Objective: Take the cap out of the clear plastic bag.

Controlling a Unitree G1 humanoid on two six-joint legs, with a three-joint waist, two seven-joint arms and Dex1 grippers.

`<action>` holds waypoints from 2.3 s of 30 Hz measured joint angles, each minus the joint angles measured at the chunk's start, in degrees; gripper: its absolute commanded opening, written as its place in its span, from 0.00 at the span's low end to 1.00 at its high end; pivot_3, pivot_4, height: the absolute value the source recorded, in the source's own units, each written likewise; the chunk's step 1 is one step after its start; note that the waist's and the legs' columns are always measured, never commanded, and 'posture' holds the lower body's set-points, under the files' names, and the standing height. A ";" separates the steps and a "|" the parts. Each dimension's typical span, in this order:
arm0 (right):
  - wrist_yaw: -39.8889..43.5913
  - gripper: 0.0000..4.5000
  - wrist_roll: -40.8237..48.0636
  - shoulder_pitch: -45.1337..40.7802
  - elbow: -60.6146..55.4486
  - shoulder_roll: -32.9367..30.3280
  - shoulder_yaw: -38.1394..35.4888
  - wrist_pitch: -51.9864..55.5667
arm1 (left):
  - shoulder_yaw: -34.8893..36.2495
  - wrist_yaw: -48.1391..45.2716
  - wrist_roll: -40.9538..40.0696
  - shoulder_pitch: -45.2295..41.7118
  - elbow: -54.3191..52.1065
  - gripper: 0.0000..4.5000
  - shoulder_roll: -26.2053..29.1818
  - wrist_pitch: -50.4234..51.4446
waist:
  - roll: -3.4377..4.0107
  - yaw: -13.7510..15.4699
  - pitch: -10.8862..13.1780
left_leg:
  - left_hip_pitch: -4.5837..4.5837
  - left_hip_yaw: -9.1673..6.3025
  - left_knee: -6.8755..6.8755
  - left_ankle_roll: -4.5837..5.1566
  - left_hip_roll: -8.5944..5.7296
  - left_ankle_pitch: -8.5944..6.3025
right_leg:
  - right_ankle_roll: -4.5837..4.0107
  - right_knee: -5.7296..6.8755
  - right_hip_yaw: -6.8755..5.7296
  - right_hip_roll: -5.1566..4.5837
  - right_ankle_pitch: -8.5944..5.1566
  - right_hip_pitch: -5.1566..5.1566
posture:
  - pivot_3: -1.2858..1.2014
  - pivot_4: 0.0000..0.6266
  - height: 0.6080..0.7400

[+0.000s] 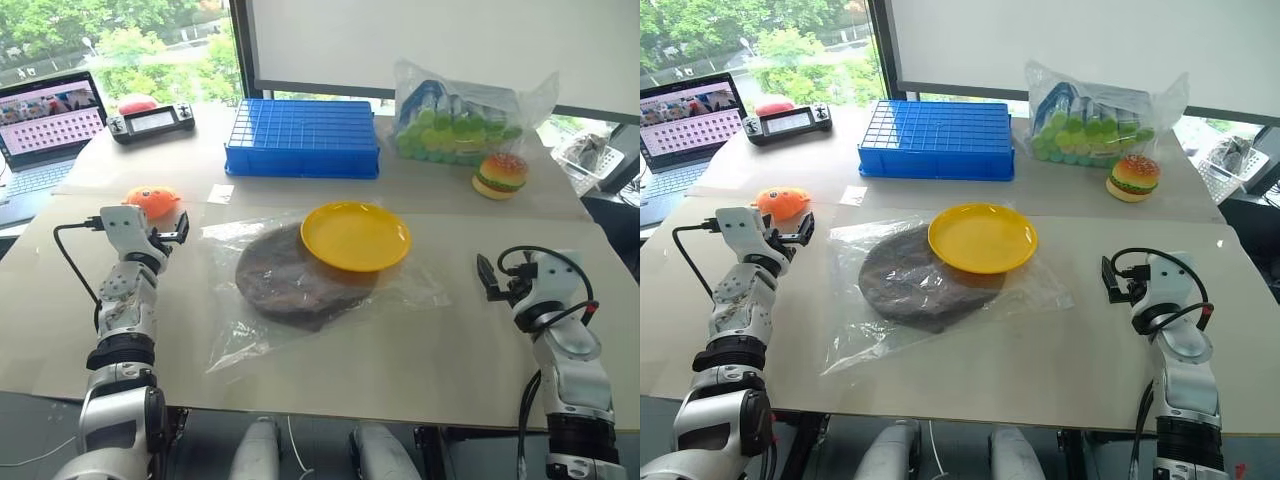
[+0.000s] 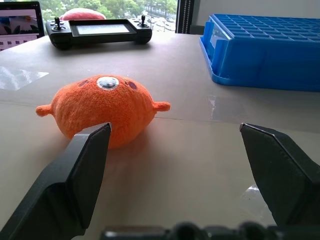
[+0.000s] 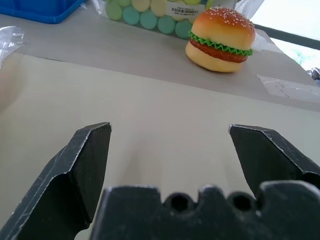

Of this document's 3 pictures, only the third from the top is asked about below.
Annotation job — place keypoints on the blue plastic bin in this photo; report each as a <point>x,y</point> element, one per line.
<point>37,10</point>

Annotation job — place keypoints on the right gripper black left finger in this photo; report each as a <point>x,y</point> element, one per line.
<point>62,180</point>

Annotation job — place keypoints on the toy hamburger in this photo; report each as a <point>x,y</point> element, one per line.
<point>220,37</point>

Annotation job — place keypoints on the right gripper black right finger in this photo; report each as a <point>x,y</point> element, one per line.
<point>270,155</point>

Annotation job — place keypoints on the clear plastic bag dark contents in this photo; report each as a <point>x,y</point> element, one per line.
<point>10,40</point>

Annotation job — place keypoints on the dark crinkled plastic item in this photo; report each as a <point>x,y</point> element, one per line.
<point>315,73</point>

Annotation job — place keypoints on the bag of pastel round discs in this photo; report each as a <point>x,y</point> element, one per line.
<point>150,17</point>

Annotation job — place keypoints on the clear plastic sheet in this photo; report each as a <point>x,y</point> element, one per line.
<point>287,87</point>

